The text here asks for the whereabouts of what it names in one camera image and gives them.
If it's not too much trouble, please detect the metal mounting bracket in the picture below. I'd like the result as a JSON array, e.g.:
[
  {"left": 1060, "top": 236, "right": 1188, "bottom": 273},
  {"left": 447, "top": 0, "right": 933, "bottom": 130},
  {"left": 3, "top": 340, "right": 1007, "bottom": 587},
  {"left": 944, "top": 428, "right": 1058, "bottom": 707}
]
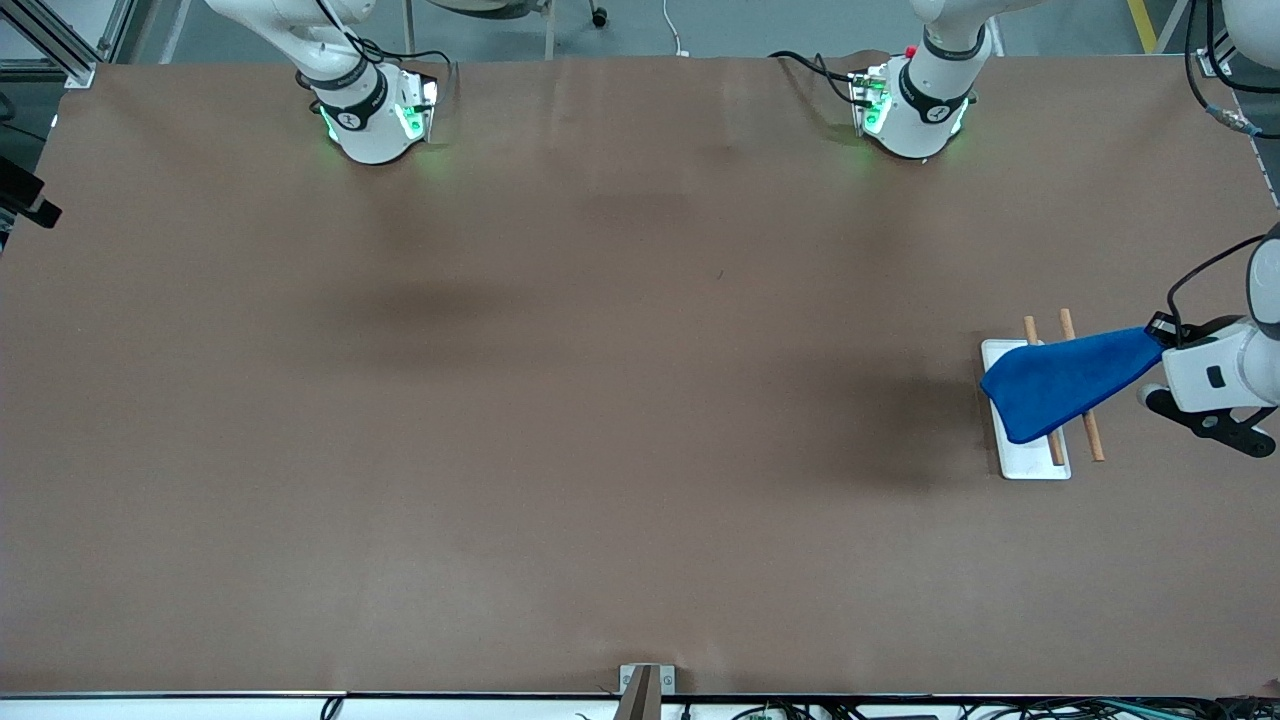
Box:
[{"left": 618, "top": 664, "right": 677, "bottom": 697}]

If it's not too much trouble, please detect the white towel rack base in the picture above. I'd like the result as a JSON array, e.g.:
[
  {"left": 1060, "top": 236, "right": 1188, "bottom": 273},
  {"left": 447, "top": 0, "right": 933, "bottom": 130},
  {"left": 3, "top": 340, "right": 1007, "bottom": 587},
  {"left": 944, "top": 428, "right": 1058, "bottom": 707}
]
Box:
[{"left": 980, "top": 338, "right": 1073, "bottom": 481}]

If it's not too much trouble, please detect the blue microfiber towel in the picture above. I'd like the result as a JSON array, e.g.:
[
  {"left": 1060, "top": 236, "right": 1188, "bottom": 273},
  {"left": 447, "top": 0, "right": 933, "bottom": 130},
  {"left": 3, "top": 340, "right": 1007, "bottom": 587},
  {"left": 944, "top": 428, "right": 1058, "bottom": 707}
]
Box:
[{"left": 979, "top": 325, "right": 1167, "bottom": 446}]

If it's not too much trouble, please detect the black cable with grey connector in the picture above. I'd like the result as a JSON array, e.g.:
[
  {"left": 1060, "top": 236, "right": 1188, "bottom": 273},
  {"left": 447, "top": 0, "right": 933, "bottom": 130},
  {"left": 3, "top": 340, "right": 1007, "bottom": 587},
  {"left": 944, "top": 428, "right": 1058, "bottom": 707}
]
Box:
[{"left": 1184, "top": 0, "right": 1261, "bottom": 138}]

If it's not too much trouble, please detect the white table edge rail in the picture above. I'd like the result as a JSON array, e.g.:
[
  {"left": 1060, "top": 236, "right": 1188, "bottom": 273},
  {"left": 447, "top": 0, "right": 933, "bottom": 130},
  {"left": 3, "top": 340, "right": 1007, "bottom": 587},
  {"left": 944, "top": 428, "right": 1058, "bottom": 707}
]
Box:
[{"left": 0, "top": 693, "right": 1280, "bottom": 720}]

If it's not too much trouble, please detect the brown upright post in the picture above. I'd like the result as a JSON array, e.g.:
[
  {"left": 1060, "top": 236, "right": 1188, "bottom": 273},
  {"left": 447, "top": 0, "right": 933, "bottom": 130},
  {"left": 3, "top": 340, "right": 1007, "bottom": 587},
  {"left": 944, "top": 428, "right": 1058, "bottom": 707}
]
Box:
[{"left": 612, "top": 666, "right": 663, "bottom": 720}]

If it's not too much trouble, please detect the metal chair frame with caster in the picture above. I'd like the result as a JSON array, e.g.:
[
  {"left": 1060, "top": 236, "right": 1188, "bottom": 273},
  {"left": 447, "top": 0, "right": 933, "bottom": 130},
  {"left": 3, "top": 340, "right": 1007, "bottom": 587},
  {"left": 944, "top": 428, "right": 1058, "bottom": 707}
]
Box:
[{"left": 403, "top": 0, "right": 611, "bottom": 61}]

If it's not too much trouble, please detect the black arm base cable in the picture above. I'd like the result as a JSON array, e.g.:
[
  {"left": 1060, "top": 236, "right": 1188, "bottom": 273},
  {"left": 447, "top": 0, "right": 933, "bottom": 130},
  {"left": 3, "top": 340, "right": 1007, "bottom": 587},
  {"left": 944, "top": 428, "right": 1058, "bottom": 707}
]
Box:
[
  {"left": 355, "top": 38, "right": 459, "bottom": 101},
  {"left": 768, "top": 50, "right": 863, "bottom": 107}
]

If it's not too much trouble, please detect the black right arm base cable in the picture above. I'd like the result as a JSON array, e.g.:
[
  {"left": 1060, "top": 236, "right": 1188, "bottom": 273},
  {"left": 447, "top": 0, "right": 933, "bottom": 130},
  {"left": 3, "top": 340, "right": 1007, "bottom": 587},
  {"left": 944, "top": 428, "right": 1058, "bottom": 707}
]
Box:
[{"left": 355, "top": 38, "right": 459, "bottom": 101}]

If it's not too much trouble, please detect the black left arm base cable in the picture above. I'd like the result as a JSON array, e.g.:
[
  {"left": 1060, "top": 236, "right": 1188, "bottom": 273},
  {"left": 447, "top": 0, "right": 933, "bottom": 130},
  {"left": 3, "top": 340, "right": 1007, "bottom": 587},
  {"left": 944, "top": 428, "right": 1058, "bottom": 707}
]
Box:
[{"left": 768, "top": 50, "right": 863, "bottom": 107}]

